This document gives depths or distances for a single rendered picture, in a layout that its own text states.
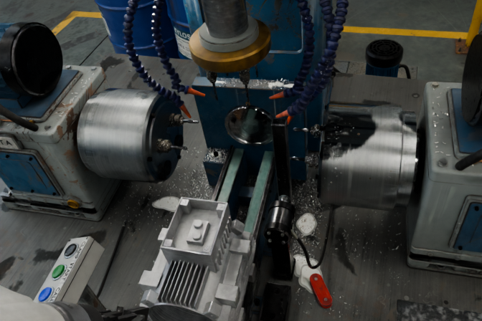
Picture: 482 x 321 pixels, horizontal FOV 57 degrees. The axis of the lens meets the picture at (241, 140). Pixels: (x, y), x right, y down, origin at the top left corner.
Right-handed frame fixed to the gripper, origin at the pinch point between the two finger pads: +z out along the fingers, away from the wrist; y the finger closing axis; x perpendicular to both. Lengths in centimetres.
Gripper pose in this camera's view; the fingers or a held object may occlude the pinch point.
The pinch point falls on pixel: (135, 317)
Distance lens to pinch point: 84.7
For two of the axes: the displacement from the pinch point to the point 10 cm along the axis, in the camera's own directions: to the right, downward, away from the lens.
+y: -9.6, -0.8, 2.5
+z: 2.3, 2.6, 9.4
